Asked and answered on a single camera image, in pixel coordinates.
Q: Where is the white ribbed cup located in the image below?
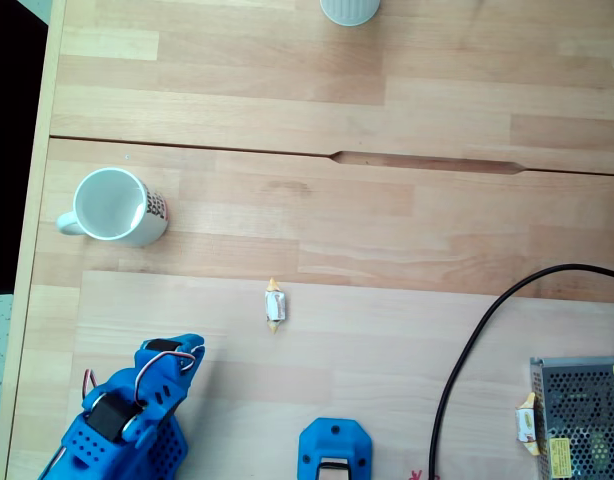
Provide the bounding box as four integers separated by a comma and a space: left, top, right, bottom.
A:
319, 0, 381, 27

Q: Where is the metal mesh power supply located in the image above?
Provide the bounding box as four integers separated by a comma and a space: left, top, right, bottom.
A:
529, 354, 614, 480

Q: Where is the thick black cable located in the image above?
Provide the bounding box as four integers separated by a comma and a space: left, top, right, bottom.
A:
428, 263, 614, 480

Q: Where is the light wooden board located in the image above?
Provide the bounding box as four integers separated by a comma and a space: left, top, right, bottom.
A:
61, 270, 614, 480

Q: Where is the white yellow sweet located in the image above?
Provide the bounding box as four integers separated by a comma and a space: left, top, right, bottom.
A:
514, 392, 542, 457
263, 277, 291, 335

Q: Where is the white mug with black print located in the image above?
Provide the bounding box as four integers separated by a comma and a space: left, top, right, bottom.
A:
55, 167, 169, 248

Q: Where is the blue camera stand base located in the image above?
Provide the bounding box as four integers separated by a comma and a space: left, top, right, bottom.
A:
297, 417, 374, 480

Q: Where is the wooden stand post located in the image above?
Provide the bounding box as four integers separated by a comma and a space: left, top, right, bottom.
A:
318, 458, 351, 480

